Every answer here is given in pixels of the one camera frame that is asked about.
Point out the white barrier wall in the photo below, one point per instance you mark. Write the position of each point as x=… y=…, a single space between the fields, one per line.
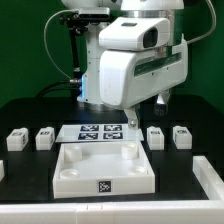
x=208 y=178
x=152 y=212

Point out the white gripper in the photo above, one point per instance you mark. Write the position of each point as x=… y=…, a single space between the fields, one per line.
x=128 y=78

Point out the clear plate with tags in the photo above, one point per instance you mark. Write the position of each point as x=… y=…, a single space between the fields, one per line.
x=98 y=133

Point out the white square tabletop part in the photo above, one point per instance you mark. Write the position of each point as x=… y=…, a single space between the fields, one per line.
x=102 y=169

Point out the white front barrier wall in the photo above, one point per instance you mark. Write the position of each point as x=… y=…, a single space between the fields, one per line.
x=152 y=212

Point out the white left barrier piece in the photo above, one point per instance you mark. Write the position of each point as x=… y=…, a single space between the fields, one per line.
x=2 y=173

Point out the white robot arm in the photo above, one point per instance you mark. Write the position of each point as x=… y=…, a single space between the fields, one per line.
x=135 y=50

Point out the grey camera on mount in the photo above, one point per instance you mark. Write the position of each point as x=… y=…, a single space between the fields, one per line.
x=94 y=13

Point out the white right barrier wall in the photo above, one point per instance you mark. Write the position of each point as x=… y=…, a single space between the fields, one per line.
x=208 y=178

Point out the black camera stand pole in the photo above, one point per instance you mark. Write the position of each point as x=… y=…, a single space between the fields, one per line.
x=76 y=28

